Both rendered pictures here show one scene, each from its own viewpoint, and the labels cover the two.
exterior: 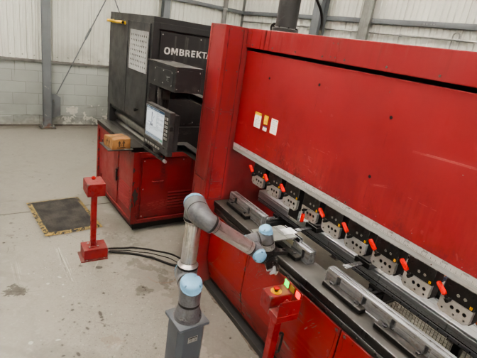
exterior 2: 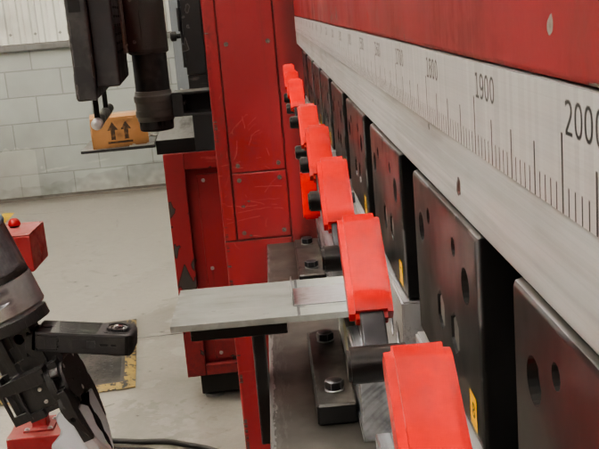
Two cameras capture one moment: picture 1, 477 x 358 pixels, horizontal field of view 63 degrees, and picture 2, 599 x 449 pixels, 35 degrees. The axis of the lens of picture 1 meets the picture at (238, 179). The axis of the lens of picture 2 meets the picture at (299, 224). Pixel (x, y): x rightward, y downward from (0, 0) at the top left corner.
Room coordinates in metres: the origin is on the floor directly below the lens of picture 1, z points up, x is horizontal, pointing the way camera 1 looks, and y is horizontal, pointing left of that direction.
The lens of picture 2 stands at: (1.30, -1.11, 1.43)
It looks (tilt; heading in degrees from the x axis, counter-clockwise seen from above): 13 degrees down; 33
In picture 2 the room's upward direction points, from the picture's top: 5 degrees counter-clockwise
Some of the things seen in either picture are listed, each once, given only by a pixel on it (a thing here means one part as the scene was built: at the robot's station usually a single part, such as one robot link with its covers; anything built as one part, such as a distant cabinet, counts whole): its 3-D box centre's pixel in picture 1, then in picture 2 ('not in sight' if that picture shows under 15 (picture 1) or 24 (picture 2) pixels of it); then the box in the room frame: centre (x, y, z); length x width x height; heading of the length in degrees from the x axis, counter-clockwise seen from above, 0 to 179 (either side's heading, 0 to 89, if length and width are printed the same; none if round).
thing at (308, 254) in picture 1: (293, 243); (368, 352); (2.46, -0.45, 0.92); 0.39 x 0.06 x 0.10; 34
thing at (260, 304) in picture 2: (273, 234); (263, 302); (2.42, -0.30, 1.00); 0.26 x 0.18 x 0.01; 124
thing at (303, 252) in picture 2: (238, 209); (309, 261); (2.97, -0.04, 0.89); 0.30 x 0.05 x 0.03; 34
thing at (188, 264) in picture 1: (191, 242); not in sight; (1.85, 0.20, 1.15); 0.15 x 0.12 x 0.55; 19
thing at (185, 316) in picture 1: (188, 308); not in sight; (1.73, 0.16, 0.82); 0.15 x 0.15 x 0.10
